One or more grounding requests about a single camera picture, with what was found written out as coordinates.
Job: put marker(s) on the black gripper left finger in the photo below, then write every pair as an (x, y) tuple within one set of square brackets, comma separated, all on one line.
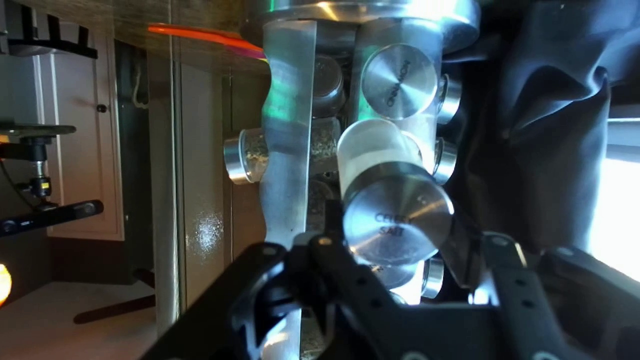
[(360, 307)]

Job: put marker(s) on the white cabinet door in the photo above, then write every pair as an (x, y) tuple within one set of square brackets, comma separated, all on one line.
[(83, 147)]

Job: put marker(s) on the black camera stand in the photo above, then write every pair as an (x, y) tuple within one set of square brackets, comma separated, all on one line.
[(40, 212)]

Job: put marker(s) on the dark curtain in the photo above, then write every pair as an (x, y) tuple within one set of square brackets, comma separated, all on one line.
[(532, 133)]

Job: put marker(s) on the white framed window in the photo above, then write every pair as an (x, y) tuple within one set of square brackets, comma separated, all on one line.
[(620, 201)]

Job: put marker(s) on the spice jar steel cap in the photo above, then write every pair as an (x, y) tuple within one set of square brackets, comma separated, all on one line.
[(401, 81), (396, 274), (451, 101), (245, 156), (433, 278), (445, 160)]

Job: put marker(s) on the steel revolving spice rack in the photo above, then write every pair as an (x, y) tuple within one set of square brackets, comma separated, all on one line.
[(287, 133)]

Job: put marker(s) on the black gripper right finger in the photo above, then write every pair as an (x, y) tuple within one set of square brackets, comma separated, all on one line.
[(540, 307)]

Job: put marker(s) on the white salt jar steel cap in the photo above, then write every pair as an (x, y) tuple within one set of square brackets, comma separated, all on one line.
[(396, 212)]

